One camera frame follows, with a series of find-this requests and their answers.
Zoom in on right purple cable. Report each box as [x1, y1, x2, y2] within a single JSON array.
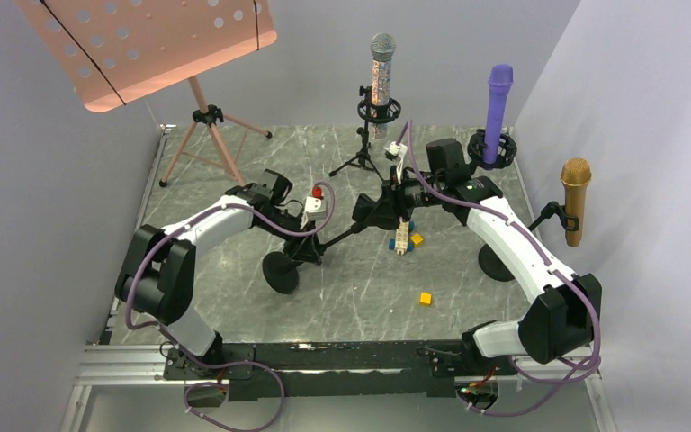
[[396, 119, 603, 419]]

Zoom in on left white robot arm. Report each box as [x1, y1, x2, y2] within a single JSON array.
[[114, 169, 335, 378]]

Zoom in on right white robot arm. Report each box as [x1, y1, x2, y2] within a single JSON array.
[[352, 139, 602, 374]]

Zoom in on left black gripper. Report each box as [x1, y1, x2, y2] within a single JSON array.
[[258, 208, 323, 266]]

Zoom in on rhinestone silver microphone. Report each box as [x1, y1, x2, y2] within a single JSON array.
[[370, 32, 396, 140]]

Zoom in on purple microphone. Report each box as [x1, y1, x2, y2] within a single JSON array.
[[483, 64, 514, 167]]

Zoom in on yellow cube on table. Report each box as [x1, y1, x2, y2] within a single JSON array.
[[418, 292, 433, 306]]

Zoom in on wrist white camera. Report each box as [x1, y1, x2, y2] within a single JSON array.
[[383, 141, 408, 163], [301, 185, 328, 229]]

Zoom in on gold microphone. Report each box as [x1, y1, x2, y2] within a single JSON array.
[[561, 157, 592, 248]]

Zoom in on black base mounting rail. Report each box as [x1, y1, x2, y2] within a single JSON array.
[[163, 339, 516, 401]]

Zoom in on black round-base desk mic stand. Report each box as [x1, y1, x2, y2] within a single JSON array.
[[262, 221, 376, 295]]

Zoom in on pink perforated music stand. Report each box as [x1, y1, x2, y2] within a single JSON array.
[[17, 0, 277, 184]]

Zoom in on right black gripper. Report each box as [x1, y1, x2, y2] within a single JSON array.
[[365, 166, 445, 229]]

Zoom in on toy brick car blue wheels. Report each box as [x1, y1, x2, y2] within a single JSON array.
[[389, 220, 415, 256]]

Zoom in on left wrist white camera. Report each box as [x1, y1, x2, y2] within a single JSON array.
[[301, 185, 328, 229]]

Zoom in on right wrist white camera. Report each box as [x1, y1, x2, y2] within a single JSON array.
[[383, 141, 408, 163]]

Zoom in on purple mic black stand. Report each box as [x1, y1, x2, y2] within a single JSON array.
[[467, 129, 517, 282]]

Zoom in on black tripod mic stand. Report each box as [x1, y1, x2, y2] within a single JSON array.
[[328, 85, 401, 180]]

